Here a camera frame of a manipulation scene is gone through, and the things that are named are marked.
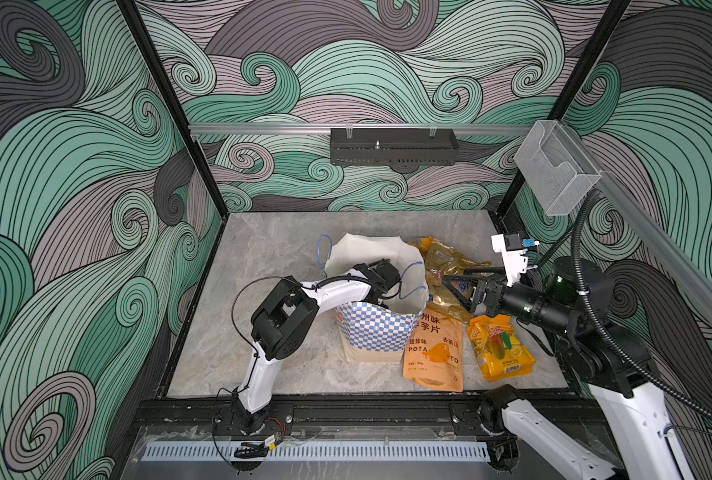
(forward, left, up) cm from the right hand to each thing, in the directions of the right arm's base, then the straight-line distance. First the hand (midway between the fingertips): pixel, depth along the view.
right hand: (456, 278), depth 57 cm
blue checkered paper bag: (-3, +16, -19) cm, 25 cm away
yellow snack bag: (-3, -20, -33) cm, 38 cm away
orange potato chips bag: (-3, -2, -34) cm, 34 cm away
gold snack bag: (+25, -9, -29) cm, 40 cm away
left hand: (+7, +15, -36) cm, 40 cm away
